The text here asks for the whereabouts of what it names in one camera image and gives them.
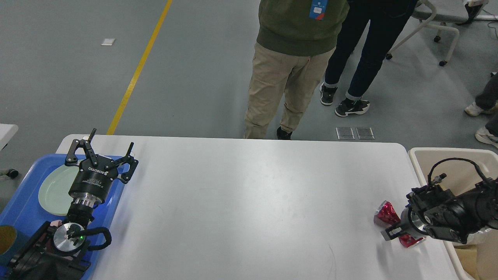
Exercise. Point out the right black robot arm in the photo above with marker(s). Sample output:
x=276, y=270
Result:
x=439, y=214

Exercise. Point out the person in grey trousers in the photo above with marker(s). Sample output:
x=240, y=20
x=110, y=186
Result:
x=486, y=103

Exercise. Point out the person in dark jeans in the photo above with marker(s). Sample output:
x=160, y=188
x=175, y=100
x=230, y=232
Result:
x=385, y=20

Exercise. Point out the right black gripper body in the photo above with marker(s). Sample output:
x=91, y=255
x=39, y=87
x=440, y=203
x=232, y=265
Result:
x=413, y=224

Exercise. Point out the person in khaki trousers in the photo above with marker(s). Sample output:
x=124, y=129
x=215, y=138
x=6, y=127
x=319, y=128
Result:
x=296, y=39

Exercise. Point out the blue-grey mug yellow inside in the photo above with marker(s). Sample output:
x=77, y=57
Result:
x=11, y=242

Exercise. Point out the beige plastic bin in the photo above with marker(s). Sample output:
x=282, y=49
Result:
x=461, y=177

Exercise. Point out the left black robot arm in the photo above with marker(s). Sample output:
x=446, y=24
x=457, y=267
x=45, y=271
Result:
x=64, y=246

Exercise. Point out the aluminium foil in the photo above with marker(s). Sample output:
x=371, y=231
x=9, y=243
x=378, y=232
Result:
x=475, y=238

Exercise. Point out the red foil wrapper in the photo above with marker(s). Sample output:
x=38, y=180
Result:
x=386, y=215

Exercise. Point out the light green plate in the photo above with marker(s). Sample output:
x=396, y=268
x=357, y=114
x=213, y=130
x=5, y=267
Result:
x=54, y=191

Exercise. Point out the blue plastic tray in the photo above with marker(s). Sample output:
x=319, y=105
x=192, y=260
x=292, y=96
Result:
x=25, y=213

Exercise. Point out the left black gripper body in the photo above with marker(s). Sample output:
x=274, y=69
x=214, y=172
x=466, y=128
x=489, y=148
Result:
x=91, y=185

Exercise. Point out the right white office chair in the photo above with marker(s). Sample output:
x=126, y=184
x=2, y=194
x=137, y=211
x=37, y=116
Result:
x=437, y=15

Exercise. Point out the pink mug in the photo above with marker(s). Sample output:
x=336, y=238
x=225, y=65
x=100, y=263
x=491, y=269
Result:
x=56, y=223

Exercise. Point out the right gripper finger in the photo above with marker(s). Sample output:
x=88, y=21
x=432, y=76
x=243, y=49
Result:
x=394, y=231

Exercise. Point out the brown paper bag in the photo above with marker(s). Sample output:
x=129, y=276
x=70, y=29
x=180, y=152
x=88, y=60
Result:
x=467, y=255

